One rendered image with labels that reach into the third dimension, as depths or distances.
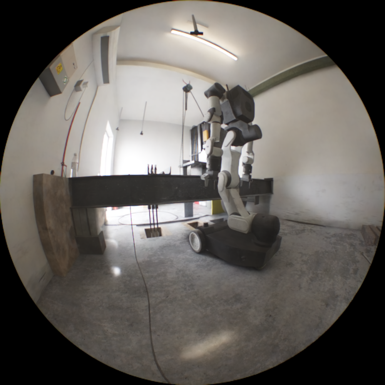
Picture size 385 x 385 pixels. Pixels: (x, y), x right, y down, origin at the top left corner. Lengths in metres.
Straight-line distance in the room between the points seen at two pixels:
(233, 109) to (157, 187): 0.90
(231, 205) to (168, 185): 0.57
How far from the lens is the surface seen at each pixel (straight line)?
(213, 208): 2.44
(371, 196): 2.23
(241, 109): 0.98
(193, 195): 1.19
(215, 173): 0.82
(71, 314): 0.78
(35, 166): 1.00
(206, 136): 1.72
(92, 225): 1.13
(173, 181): 1.11
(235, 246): 0.81
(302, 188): 2.11
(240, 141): 0.96
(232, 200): 0.95
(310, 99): 2.56
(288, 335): 0.65
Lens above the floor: 0.54
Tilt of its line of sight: 2 degrees down
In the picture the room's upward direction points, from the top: 1 degrees counter-clockwise
